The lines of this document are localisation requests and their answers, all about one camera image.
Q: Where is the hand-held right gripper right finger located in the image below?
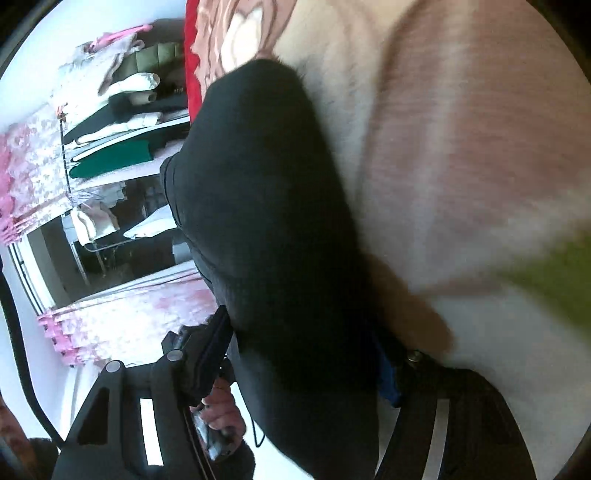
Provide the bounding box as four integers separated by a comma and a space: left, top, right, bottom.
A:
374, 332, 539, 480

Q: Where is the metal clothes rack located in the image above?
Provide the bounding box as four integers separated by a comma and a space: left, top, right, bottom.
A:
58, 106, 139, 287

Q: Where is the black leather jacket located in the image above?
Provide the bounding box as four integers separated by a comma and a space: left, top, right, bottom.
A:
159, 59, 402, 480

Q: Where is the red rose printed blanket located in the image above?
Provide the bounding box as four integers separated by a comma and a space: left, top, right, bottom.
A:
184, 0, 589, 480

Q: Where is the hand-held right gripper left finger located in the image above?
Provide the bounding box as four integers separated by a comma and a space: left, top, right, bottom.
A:
51, 305, 232, 480

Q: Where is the pink clothes hanger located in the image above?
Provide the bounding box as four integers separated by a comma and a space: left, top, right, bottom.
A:
88, 25, 153, 51

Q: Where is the white cloth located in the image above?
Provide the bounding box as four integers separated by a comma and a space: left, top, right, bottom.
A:
71, 205, 122, 241
122, 203, 178, 239

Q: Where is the person's left forearm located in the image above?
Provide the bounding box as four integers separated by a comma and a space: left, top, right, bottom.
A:
221, 438, 257, 480

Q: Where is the person's left hand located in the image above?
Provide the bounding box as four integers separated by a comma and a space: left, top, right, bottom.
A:
201, 382, 247, 444

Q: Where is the pink floral curtain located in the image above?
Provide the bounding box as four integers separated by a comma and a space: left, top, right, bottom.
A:
37, 268, 220, 367
0, 104, 75, 245

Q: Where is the row of hanging clothes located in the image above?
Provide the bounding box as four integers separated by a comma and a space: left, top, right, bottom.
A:
58, 25, 192, 181

